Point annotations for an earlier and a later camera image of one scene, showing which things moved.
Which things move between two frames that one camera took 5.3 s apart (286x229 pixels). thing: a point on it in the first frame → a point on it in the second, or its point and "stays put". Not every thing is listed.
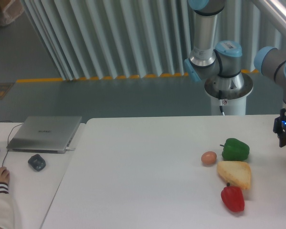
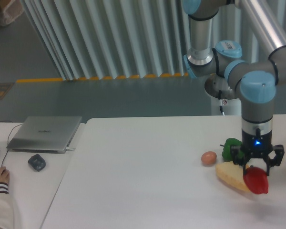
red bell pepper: (232, 196) → (256, 180)
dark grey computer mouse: (37, 162) stays put
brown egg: (209, 158) stays put
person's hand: (0, 174) stays put
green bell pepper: (235, 150) stays put
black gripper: (283, 124) → (256, 146)
